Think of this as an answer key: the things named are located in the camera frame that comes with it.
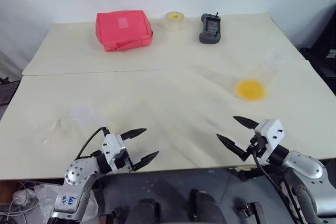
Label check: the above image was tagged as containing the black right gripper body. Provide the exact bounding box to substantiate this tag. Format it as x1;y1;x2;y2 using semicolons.
246;134;268;161

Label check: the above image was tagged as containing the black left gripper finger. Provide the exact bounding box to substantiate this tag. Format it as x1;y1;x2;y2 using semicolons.
131;151;160;173
120;127;148;141

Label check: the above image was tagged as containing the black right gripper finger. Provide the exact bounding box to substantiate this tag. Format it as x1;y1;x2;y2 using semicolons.
233;115;259;130
216;133;249;162

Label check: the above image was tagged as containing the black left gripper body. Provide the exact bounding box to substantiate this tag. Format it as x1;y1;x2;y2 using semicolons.
113;148;135;174

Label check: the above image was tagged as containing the flask with orange liquid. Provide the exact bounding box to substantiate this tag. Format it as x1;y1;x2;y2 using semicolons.
234;52;287;103

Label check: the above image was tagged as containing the clear plastic bag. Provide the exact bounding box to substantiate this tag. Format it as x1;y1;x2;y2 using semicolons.
12;183;60;224

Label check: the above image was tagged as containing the dark grey handheld controller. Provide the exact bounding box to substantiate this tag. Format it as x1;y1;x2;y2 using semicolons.
198;12;222;45

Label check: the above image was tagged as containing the red fabric pouch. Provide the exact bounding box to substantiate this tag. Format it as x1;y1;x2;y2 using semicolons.
95;10;154;52

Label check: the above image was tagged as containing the black equipment beside table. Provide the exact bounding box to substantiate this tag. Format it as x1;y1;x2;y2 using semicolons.
299;5;336;86

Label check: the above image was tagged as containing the clear tape roll yellow core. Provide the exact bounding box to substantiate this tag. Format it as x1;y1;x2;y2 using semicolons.
164;11;186;33

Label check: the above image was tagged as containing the dark clutter beside table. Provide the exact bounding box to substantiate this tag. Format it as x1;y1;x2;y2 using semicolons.
0;76;22;108

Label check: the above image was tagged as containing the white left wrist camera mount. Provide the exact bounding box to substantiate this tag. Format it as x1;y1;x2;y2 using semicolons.
101;133;131;174

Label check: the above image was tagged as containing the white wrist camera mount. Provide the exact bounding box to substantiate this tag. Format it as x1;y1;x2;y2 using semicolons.
253;119;286;162
101;133;131;174

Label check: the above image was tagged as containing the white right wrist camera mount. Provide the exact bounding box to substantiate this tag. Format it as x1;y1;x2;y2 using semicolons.
253;119;286;162

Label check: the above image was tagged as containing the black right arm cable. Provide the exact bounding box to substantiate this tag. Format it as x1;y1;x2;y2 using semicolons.
251;149;320;224

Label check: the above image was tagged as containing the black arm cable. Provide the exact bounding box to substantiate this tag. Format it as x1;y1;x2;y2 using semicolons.
77;126;110;161
251;149;320;224

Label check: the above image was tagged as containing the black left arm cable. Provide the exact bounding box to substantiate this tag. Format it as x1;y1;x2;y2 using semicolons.
77;126;110;161

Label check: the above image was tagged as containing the dark metal bracket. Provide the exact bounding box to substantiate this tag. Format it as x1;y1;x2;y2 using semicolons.
235;201;265;224

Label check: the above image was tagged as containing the white cable bundle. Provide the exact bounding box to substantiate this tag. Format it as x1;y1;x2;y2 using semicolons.
0;180;40;224

